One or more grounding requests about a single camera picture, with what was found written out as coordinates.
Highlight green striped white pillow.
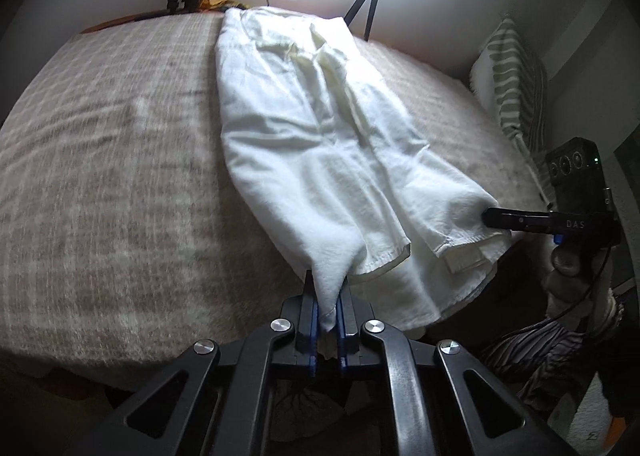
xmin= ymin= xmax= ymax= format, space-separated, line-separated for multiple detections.
xmin=469 ymin=13 xmax=556 ymax=201

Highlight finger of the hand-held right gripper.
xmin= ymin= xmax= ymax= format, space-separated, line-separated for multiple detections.
xmin=481 ymin=206 xmax=553 ymax=234

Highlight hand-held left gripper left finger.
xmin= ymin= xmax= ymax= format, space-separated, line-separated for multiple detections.
xmin=65 ymin=270 xmax=321 ymax=456

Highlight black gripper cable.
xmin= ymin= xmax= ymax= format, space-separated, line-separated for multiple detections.
xmin=480 ymin=246 xmax=616 ymax=352

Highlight white long-sleeved shirt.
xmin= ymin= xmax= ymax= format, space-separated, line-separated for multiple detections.
xmin=214 ymin=6 xmax=513 ymax=362

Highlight pink plaid blanket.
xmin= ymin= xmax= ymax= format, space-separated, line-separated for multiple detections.
xmin=0 ymin=10 xmax=556 ymax=387

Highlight dark striped garment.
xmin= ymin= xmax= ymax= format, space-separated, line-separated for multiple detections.
xmin=477 ymin=318 xmax=606 ymax=412

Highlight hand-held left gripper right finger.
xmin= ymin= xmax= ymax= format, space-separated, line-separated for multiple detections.
xmin=336 ymin=286 xmax=576 ymax=456

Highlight person's right hand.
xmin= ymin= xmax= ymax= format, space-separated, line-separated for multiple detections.
xmin=542 ymin=243 xmax=608 ymax=317

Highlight black ring light tripod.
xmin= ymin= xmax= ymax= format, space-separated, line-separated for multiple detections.
xmin=342 ymin=0 xmax=386 ymax=42

